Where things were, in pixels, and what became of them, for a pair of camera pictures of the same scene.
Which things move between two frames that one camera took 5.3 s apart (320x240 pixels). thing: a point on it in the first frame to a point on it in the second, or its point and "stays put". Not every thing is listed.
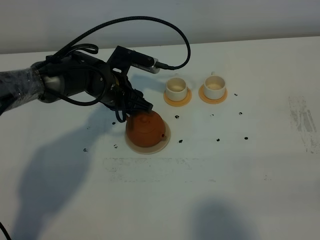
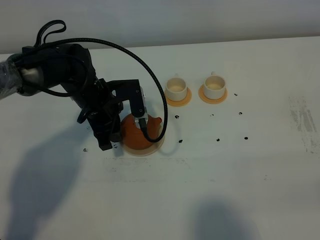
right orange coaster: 210,101 stays put
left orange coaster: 178,103 stays put
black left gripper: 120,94 to 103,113
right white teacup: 214,87 stays put
